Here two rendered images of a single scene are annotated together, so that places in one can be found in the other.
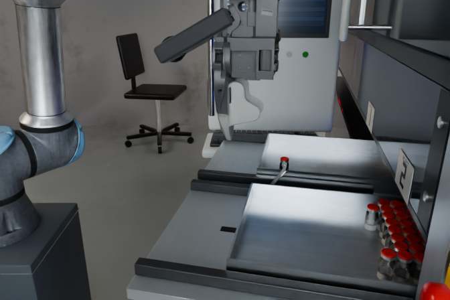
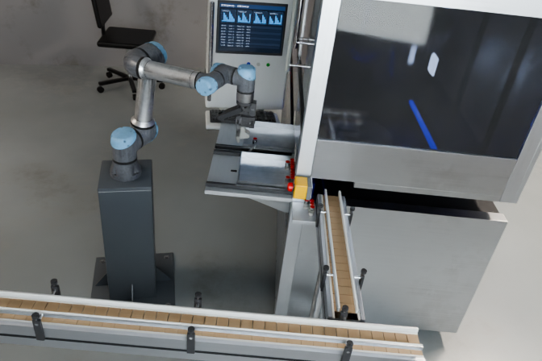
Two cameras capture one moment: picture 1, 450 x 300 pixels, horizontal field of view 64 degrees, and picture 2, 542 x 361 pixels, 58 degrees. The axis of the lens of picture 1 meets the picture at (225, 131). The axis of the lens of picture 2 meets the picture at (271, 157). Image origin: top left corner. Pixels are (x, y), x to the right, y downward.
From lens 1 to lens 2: 168 cm
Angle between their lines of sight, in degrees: 19
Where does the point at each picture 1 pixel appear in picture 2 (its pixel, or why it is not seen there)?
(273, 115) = not seen: hidden behind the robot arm
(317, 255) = (266, 179)
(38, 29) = (150, 87)
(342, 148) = (284, 128)
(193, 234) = (220, 172)
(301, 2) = (266, 35)
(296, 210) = (260, 162)
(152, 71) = (116, 10)
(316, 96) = (273, 89)
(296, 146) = (260, 127)
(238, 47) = (243, 119)
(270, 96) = not seen: hidden behind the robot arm
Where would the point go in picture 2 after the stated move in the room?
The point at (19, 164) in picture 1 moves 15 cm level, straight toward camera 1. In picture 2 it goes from (139, 144) to (155, 159)
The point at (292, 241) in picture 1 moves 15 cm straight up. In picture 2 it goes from (258, 174) to (260, 147)
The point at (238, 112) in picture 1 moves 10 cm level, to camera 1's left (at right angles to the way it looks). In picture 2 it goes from (242, 135) to (219, 135)
